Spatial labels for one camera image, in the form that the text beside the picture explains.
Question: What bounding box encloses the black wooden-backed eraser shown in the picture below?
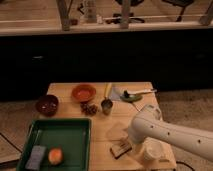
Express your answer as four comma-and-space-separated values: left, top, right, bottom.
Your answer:
110, 140, 132, 159

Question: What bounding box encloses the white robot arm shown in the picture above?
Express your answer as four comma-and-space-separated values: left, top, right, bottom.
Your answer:
127, 104, 213, 162

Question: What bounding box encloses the small metal cup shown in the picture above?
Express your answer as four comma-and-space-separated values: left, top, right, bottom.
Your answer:
101, 99, 113, 115

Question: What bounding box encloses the white plastic cup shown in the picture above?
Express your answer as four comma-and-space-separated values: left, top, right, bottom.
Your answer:
143, 139, 164, 161

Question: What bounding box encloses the yellow banana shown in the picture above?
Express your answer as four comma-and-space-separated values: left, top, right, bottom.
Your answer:
104, 83, 112, 99

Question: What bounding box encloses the grey cloth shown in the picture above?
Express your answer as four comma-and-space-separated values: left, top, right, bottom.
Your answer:
109, 86, 122, 101

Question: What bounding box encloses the orange bowl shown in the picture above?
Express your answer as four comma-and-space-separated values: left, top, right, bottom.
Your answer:
71, 84, 96, 103

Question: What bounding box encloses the green plate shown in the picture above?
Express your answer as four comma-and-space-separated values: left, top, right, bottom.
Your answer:
120, 94, 142, 103

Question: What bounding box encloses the bunch of dark grapes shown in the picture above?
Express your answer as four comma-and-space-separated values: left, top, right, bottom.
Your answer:
80, 103, 98, 116

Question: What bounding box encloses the green plastic tray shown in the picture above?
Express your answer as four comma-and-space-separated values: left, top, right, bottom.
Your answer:
16, 118, 91, 171

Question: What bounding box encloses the dark red bowl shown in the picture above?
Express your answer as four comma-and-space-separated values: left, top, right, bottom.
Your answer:
35, 94, 59, 117

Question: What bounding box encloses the black office chair base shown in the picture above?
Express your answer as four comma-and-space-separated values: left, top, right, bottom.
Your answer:
105, 12, 146, 25

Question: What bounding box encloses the wooden table leg middle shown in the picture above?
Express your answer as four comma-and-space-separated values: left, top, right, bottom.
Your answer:
120, 0, 130, 29

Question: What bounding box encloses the wooden table leg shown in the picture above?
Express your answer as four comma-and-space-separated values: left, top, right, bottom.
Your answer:
120, 0, 130, 29
56, 0, 72, 31

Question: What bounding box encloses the orange peach fruit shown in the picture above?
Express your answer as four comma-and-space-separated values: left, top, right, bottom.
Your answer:
48, 148, 63, 165

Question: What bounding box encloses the wooden table leg left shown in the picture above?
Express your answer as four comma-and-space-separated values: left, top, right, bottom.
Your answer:
56, 0, 72, 31

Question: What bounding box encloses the grey sponge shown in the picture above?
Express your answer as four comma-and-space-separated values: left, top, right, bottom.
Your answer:
25, 145, 46, 171

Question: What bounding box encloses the black cable on floor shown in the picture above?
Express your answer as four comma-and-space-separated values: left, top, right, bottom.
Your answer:
175, 161, 196, 171

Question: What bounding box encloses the black cable left floor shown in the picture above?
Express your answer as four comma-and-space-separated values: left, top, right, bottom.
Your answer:
0, 132, 23, 154

